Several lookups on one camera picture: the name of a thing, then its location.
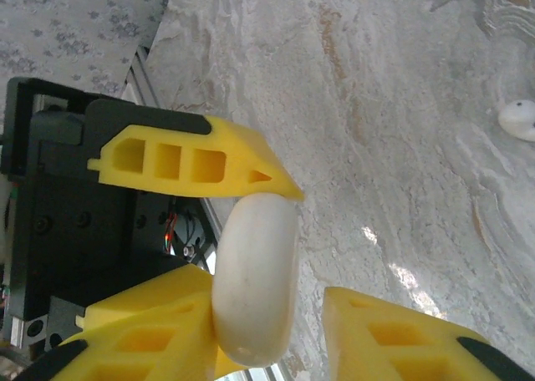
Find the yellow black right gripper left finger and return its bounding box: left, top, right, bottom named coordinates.
left=31, top=291, right=216, bottom=381

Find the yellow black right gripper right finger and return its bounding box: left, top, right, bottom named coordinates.
left=323, top=286, right=535, bottom=381

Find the white earbud charging case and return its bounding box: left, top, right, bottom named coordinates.
left=211, top=192, right=300, bottom=368

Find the white wireless earbud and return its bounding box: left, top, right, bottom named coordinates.
left=497, top=99, right=535, bottom=143

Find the red wire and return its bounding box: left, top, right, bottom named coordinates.
left=163, top=211, right=180, bottom=249

